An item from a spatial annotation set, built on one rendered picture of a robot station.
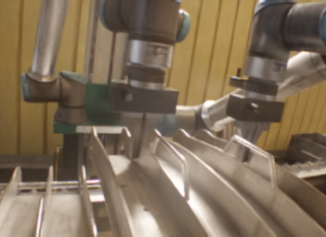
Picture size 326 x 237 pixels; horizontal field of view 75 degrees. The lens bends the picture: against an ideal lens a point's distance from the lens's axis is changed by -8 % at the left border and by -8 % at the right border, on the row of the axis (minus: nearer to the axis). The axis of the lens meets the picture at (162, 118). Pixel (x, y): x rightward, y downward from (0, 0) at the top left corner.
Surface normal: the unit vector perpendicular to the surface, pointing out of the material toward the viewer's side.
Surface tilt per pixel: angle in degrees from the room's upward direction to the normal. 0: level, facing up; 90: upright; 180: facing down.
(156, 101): 90
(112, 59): 90
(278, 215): 90
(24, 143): 90
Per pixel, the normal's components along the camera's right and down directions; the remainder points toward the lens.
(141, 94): 0.36, 0.28
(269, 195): -0.92, -0.04
